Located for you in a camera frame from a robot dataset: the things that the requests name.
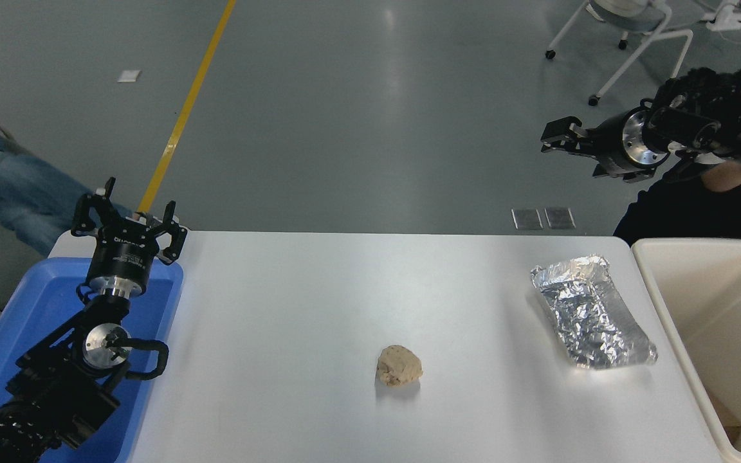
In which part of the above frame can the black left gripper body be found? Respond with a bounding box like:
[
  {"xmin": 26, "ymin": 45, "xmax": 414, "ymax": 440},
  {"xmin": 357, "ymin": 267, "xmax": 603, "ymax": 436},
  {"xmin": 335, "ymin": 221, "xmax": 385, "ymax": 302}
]
[{"xmin": 86, "ymin": 221, "xmax": 166, "ymax": 287}]

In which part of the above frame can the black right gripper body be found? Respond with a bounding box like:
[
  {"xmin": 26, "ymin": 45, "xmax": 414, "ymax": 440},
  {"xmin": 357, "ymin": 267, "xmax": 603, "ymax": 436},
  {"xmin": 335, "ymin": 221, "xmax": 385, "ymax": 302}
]
[{"xmin": 585, "ymin": 111, "xmax": 635, "ymax": 178}]

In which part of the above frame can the metal floor plate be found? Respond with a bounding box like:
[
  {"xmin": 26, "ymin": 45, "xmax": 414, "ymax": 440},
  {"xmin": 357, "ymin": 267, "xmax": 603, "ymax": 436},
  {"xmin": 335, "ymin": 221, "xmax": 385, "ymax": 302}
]
[
  {"xmin": 544, "ymin": 207, "xmax": 576, "ymax": 230},
  {"xmin": 512, "ymin": 208, "xmax": 544, "ymax": 230}
]

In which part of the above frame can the white power strip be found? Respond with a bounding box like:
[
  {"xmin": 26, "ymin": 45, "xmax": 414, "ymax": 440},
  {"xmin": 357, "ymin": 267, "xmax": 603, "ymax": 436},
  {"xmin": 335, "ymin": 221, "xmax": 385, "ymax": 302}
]
[{"xmin": 705, "ymin": 10, "xmax": 741, "ymax": 32}]

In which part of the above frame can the white wheeled chair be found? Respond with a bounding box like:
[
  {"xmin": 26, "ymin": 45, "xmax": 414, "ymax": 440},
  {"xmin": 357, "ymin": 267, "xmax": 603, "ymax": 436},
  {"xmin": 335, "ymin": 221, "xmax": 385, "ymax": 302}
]
[{"xmin": 544, "ymin": 0, "xmax": 694, "ymax": 107}]

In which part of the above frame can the crumpled silver foil tray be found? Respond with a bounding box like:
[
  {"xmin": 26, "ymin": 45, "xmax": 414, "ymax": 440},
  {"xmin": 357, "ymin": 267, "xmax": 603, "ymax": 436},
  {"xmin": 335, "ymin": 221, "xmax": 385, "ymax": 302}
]
[{"xmin": 530, "ymin": 255, "xmax": 659, "ymax": 370}]

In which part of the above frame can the crumpled tan paper ball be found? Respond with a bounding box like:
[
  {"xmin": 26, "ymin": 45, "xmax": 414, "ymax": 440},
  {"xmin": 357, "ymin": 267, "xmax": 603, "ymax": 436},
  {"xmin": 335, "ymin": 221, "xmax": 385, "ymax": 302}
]
[{"xmin": 376, "ymin": 345, "xmax": 423, "ymax": 387}]

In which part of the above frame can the person beside bin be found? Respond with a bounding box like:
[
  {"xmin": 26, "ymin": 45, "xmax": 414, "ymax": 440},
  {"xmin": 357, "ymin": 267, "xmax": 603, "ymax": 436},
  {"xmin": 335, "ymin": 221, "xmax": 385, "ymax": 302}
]
[{"xmin": 614, "ymin": 154, "xmax": 741, "ymax": 250}]

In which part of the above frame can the blue plastic tray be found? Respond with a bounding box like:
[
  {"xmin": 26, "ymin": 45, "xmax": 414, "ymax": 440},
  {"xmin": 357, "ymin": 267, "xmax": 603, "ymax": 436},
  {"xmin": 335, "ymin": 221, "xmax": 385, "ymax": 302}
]
[{"xmin": 0, "ymin": 258, "xmax": 185, "ymax": 463}]

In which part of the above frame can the large pale plastic bin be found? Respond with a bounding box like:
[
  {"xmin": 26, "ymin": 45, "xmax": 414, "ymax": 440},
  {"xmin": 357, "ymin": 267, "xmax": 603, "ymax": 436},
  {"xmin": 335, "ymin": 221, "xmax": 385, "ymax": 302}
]
[{"xmin": 631, "ymin": 238, "xmax": 741, "ymax": 462}]

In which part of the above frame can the seated person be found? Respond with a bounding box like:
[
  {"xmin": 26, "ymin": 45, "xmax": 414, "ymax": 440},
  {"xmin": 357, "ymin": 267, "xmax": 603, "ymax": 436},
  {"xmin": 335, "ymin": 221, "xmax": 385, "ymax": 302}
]
[{"xmin": 0, "ymin": 145, "xmax": 134, "ymax": 257}]

